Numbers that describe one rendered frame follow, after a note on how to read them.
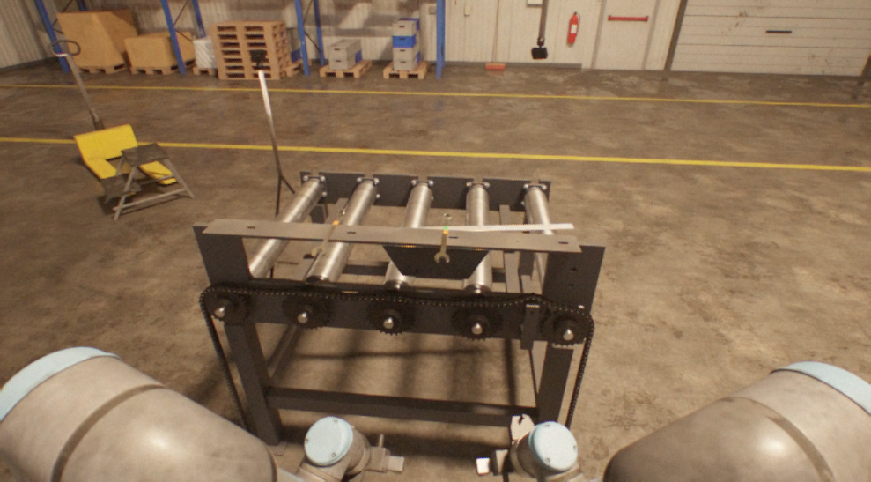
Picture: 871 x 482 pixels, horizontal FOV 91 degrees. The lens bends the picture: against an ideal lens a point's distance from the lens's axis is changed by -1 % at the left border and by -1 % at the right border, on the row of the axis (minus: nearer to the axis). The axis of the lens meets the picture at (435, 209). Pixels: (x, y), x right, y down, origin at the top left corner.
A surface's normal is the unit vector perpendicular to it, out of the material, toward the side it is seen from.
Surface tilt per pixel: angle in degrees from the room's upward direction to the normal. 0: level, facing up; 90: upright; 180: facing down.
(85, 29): 90
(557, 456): 19
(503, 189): 90
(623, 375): 0
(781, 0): 90
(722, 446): 28
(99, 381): 15
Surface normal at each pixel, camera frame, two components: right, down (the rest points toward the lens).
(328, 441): -0.15, -0.68
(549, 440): 0.13, -0.68
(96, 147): 0.75, 0.32
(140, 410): 0.34, -0.88
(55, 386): -0.01, -0.85
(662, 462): -0.70, -0.66
